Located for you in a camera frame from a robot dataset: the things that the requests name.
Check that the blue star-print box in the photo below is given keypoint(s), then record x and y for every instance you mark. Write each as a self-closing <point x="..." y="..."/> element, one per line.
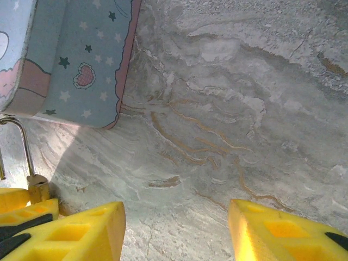
<point x="81" y="59"/>

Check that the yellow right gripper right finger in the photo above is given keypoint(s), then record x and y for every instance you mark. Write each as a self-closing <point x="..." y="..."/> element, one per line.
<point x="285" y="233"/>

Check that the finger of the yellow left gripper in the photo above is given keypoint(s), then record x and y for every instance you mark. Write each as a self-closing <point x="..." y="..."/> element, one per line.
<point x="32" y="212"/>
<point x="12" y="198"/>

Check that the brass padlock with silver shackle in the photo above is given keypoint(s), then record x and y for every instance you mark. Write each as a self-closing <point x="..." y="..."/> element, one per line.
<point x="38" y="190"/>

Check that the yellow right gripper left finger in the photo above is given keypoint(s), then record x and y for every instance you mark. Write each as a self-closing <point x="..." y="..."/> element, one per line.
<point x="76" y="236"/>

